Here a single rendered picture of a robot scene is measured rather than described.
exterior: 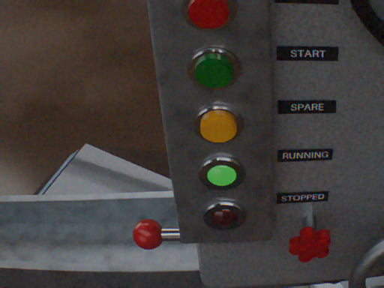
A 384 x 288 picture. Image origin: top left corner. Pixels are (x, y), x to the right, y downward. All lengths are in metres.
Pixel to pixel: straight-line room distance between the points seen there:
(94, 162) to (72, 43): 1.81
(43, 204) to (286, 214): 0.37
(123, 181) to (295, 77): 0.77
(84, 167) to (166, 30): 0.84
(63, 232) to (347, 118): 0.47
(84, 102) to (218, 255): 2.09
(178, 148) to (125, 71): 2.30
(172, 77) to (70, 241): 0.43
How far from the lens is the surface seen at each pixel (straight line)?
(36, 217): 0.91
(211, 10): 0.45
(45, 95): 2.81
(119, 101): 2.69
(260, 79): 0.49
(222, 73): 0.48
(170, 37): 0.47
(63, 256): 0.87
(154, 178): 1.24
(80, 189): 1.25
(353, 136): 0.56
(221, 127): 0.51
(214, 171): 0.55
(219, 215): 0.58
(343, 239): 0.66
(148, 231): 0.69
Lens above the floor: 1.72
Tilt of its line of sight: 44 degrees down
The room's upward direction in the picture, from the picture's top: 6 degrees counter-clockwise
